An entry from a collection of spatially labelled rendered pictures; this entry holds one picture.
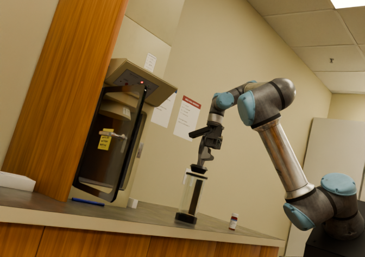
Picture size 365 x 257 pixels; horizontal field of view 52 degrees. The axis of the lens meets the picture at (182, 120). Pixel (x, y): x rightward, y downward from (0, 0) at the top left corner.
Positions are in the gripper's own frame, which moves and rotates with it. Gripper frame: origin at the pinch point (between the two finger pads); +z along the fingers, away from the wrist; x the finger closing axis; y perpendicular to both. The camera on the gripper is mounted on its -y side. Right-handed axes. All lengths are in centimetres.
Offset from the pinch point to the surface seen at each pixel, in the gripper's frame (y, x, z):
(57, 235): -5, -78, 36
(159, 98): -14.4, -28.5, -21.6
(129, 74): -18, -51, -24
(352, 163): 61, 244, -52
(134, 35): -25, -46, -43
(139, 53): -23, -40, -37
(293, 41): -6, 162, -142
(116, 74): -21, -54, -22
